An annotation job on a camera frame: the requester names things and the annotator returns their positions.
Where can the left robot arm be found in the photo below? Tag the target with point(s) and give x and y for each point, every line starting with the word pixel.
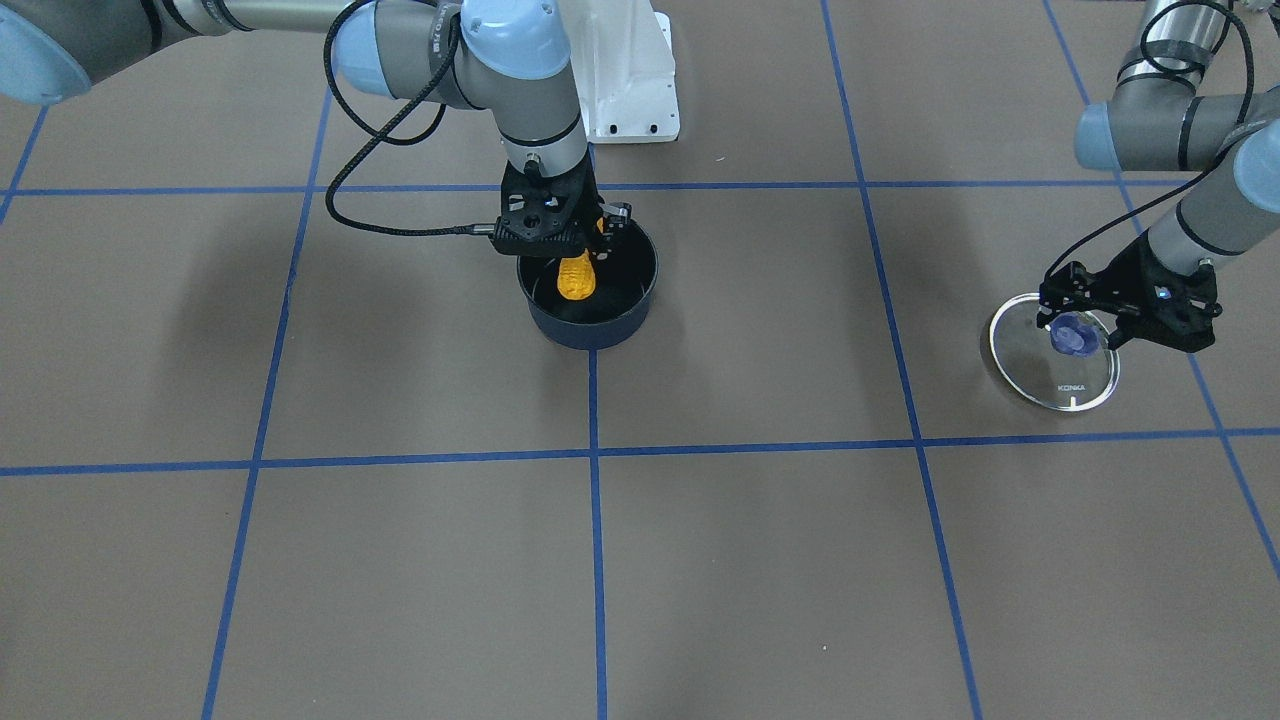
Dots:
pixel 1158 120

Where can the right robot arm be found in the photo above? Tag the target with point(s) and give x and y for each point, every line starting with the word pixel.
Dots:
pixel 382 60

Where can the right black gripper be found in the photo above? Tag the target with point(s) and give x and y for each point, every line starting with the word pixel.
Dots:
pixel 614 214

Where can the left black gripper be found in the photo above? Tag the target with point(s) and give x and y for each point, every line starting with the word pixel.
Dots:
pixel 1136 270

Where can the blue saucepan with handle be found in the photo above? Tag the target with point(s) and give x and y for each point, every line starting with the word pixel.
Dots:
pixel 625 281

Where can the glass lid purple knob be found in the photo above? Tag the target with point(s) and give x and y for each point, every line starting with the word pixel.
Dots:
pixel 1068 372

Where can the yellow corn cob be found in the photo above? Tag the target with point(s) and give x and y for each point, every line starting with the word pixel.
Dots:
pixel 577 278

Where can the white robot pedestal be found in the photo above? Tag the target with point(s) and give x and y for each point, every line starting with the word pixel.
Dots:
pixel 625 70

